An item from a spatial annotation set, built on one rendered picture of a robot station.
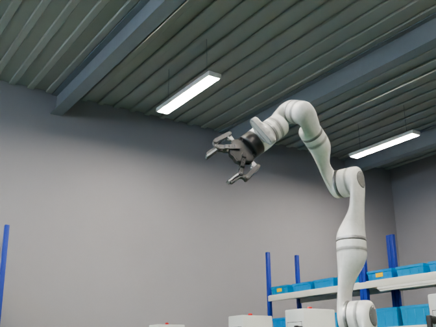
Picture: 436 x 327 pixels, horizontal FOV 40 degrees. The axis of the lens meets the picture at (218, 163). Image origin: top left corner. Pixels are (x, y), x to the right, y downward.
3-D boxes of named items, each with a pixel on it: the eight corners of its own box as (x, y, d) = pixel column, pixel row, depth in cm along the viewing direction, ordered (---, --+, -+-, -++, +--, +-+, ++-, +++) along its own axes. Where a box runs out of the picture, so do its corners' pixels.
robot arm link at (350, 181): (368, 170, 195) (372, 246, 185) (341, 176, 200) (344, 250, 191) (354, 161, 188) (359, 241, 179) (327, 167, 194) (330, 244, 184)
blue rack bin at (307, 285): (319, 294, 845) (318, 286, 848) (338, 291, 815) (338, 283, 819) (292, 292, 818) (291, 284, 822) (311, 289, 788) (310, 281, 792)
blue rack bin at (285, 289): (298, 296, 877) (297, 289, 880) (315, 294, 847) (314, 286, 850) (270, 294, 851) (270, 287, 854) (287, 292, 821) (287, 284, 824)
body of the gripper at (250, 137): (263, 157, 175) (239, 174, 171) (244, 135, 176) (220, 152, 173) (270, 146, 168) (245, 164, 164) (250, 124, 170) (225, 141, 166)
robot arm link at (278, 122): (253, 120, 177) (271, 123, 170) (290, 95, 183) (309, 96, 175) (261, 140, 180) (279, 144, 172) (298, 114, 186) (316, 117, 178)
